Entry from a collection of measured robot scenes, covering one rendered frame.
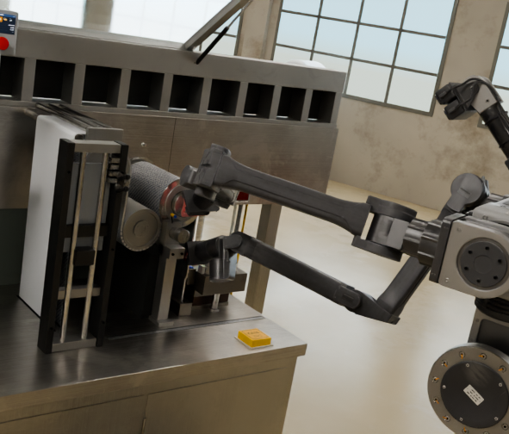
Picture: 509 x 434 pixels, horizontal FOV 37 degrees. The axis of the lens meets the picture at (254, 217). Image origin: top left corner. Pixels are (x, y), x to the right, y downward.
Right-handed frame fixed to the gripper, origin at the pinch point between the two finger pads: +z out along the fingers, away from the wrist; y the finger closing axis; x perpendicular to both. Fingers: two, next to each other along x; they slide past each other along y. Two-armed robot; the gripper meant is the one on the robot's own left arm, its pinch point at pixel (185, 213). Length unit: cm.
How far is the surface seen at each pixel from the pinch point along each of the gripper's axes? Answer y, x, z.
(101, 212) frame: -30.5, -2.0, -9.2
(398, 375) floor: 208, -50, 142
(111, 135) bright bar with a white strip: -24.6, 17.4, -13.0
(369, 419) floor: 154, -68, 118
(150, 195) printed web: -5.3, 8.9, 7.3
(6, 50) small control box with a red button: -52, 34, -22
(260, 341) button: 15.8, -38.7, 3.8
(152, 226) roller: -7.3, -0.8, 6.8
